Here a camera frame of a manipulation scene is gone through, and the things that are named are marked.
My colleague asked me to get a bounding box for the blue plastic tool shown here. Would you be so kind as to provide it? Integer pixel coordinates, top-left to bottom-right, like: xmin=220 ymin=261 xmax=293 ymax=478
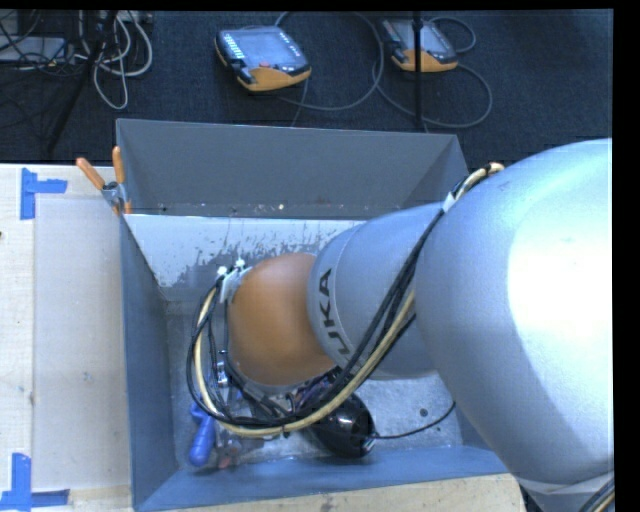
xmin=187 ymin=401 xmax=218 ymax=469

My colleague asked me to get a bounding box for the pale wood board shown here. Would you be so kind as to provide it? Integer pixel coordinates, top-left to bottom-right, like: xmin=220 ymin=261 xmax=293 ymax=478
xmin=31 ymin=191 xmax=133 ymax=495

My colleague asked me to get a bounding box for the grey metal bin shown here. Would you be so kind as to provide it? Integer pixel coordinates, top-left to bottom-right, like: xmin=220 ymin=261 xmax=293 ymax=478
xmin=115 ymin=118 xmax=512 ymax=512

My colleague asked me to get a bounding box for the black cylinder on white bracket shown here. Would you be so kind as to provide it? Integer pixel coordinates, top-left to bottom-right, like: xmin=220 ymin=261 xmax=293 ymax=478
xmin=305 ymin=393 xmax=377 ymax=459

